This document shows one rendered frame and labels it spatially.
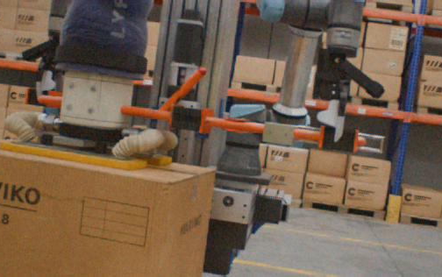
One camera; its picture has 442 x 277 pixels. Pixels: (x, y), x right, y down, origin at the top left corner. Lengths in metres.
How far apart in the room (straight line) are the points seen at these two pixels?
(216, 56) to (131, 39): 0.74
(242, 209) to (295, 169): 6.74
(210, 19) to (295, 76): 0.44
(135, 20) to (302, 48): 0.62
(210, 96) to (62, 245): 0.98
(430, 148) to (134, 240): 9.02
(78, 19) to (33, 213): 0.45
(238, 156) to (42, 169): 0.77
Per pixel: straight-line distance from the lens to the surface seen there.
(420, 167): 10.04
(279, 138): 1.30
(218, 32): 2.10
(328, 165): 9.02
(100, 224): 1.25
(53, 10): 1.81
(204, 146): 2.08
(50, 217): 1.30
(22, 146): 1.40
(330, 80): 1.30
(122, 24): 1.38
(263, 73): 8.56
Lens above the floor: 1.23
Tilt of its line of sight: 3 degrees down
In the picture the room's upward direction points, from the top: 8 degrees clockwise
